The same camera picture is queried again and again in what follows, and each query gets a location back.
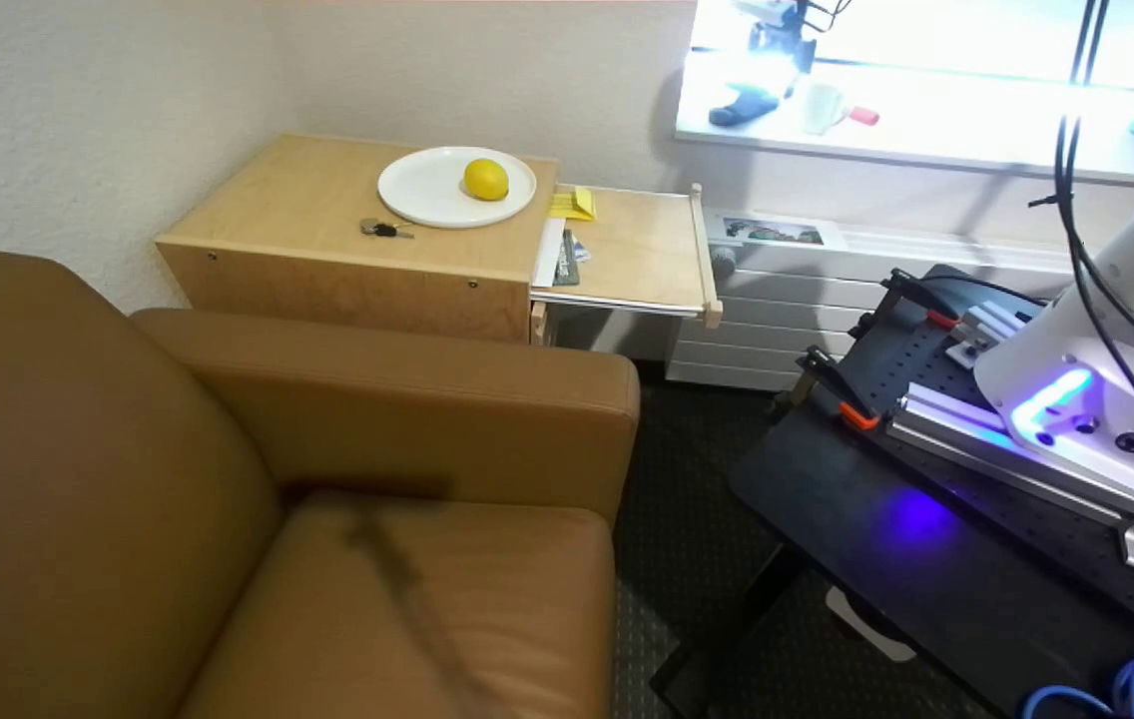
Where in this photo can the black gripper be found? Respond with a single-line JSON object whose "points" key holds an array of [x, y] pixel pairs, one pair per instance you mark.
{"points": [[784, 28]]}

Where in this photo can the dark blue sock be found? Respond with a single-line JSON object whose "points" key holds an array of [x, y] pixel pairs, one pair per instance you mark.
{"points": [[741, 108]]}

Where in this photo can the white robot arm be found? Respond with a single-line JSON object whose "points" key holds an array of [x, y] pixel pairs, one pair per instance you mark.
{"points": [[1129, 346]]}

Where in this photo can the white windowsill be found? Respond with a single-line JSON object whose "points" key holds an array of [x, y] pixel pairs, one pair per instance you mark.
{"points": [[913, 151]]}

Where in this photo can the wooden pull-out nightstand shelf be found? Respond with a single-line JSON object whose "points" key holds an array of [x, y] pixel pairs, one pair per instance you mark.
{"points": [[632, 255]]}

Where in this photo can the light wooden nightstand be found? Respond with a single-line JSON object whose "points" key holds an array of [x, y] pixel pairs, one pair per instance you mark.
{"points": [[289, 213]]}

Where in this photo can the white cup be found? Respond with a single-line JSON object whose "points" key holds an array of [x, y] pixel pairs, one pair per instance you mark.
{"points": [[826, 108]]}

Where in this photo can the small red object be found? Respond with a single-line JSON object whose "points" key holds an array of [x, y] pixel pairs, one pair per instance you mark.
{"points": [[865, 116]]}

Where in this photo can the yellow folded paper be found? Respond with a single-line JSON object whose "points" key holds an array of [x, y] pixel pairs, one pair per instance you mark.
{"points": [[581, 204]]}

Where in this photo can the black orange clamp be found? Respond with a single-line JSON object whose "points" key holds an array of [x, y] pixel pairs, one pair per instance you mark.
{"points": [[838, 396], [922, 305]]}

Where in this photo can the yellow lemon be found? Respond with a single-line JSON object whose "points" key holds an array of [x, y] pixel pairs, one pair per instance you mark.
{"points": [[486, 177]]}

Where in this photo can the white round plate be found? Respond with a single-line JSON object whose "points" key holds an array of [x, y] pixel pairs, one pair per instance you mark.
{"points": [[420, 184]]}

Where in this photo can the small dark object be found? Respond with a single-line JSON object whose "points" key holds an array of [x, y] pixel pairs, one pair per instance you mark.
{"points": [[384, 228]]}

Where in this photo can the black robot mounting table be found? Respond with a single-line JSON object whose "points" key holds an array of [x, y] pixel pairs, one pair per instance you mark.
{"points": [[941, 561]]}

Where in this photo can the brown leather armchair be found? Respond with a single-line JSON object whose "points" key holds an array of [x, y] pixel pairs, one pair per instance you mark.
{"points": [[88, 534]]}

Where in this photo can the white wall heater unit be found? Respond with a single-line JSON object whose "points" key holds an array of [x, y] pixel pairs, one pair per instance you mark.
{"points": [[766, 320]]}

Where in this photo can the aluminium rail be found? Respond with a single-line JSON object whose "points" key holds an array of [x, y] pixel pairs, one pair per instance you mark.
{"points": [[981, 446]]}

